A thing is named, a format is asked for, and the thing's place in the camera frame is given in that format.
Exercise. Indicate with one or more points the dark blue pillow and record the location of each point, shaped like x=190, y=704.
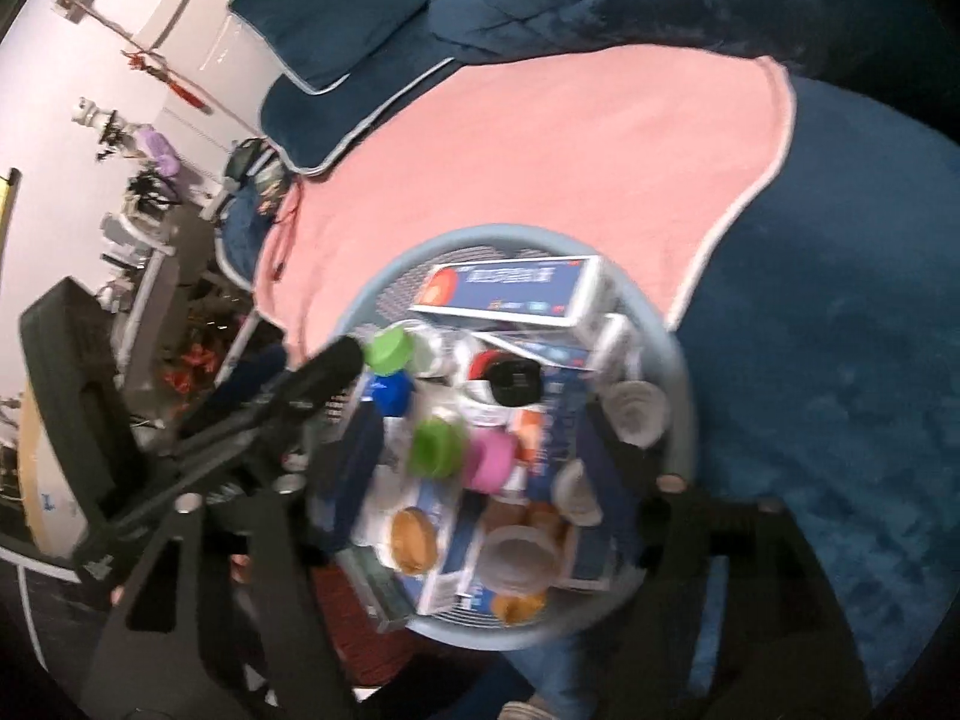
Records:
x=346, y=67

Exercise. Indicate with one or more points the green bottle cap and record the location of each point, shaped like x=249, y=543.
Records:
x=389, y=351
x=438, y=448

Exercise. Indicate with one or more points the silver cap with QR code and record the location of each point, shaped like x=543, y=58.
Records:
x=518, y=561

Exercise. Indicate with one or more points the blue bottle cap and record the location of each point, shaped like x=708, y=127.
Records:
x=391, y=394

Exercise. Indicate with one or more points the brown bottle cap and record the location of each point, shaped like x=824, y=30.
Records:
x=413, y=542

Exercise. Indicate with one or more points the light blue mesh basket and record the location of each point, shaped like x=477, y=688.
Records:
x=532, y=382

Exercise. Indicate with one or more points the blue white medicine box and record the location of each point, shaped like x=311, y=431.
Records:
x=568, y=293

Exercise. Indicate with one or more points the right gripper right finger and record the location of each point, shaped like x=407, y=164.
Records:
x=735, y=617

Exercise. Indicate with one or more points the pink bottle cap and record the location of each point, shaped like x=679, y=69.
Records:
x=489, y=461

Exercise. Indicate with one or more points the pink towel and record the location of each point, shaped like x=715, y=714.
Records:
x=645, y=153

